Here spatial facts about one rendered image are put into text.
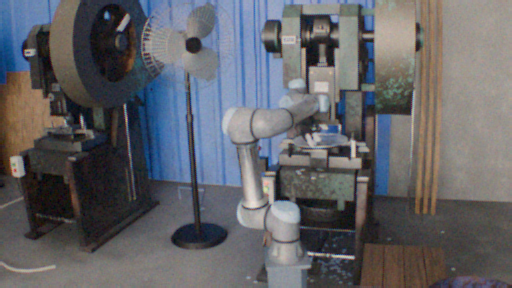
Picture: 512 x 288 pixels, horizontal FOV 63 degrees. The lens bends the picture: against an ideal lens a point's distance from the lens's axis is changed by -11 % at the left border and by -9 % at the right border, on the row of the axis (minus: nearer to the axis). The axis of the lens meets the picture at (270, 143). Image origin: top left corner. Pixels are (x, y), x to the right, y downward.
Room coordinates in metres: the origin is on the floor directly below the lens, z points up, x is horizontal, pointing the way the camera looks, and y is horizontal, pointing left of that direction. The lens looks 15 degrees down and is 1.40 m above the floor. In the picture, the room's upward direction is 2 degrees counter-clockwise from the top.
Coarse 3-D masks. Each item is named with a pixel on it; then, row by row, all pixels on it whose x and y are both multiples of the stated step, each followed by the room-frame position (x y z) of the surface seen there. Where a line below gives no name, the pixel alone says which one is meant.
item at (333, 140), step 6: (300, 138) 2.44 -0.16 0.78; (324, 138) 2.38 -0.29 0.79; (330, 138) 2.38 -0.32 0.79; (336, 138) 2.39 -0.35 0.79; (342, 138) 2.38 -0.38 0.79; (300, 144) 2.31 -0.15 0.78; (306, 144) 2.30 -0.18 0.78; (318, 144) 2.29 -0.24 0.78; (324, 144) 2.28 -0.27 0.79; (330, 144) 2.27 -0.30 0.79; (336, 144) 2.27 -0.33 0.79; (342, 144) 2.26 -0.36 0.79
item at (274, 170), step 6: (294, 126) 2.78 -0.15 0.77; (288, 132) 2.78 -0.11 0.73; (294, 132) 2.77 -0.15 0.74; (270, 168) 2.35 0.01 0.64; (276, 168) 2.35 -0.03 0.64; (270, 174) 2.29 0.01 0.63; (276, 174) 2.30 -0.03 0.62; (276, 180) 2.32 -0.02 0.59; (276, 186) 2.31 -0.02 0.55; (276, 192) 2.35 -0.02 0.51; (276, 198) 2.35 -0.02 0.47; (282, 198) 2.48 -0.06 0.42; (288, 198) 2.61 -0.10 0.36; (300, 228) 2.93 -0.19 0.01; (270, 234) 2.26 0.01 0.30; (270, 240) 2.26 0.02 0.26; (264, 264) 2.40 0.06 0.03; (264, 270) 2.33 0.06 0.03; (258, 276) 2.27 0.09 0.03; (264, 276) 2.27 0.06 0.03
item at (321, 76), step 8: (320, 64) 2.45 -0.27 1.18; (328, 64) 2.45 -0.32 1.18; (312, 72) 2.41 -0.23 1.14; (320, 72) 2.41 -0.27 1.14; (328, 72) 2.40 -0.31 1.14; (312, 80) 2.42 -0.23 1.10; (320, 80) 2.41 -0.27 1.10; (328, 80) 2.40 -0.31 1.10; (312, 88) 2.42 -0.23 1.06; (320, 88) 2.41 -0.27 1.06; (328, 88) 2.40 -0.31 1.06; (328, 96) 2.39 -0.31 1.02; (336, 104) 2.42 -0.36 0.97; (320, 112) 2.38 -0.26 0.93; (328, 112) 2.36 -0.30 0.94; (336, 112) 2.43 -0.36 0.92
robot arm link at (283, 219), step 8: (272, 208) 1.73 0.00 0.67; (280, 208) 1.72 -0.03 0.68; (288, 208) 1.72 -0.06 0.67; (296, 208) 1.73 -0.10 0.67; (264, 216) 1.73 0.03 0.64; (272, 216) 1.72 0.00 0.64; (280, 216) 1.69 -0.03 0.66; (288, 216) 1.69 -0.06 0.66; (296, 216) 1.70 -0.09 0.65; (264, 224) 1.73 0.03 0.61; (272, 224) 1.71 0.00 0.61; (280, 224) 1.69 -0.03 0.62; (288, 224) 1.68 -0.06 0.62; (296, 224) 1.70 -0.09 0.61; (272, 232) 1.73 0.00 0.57; (280, 232) 1.69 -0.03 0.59; (288, 232) 1.68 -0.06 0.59; (296, 232) 1.70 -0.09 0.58; (280, 240) 1.69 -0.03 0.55; (288, 240) 1.68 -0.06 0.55
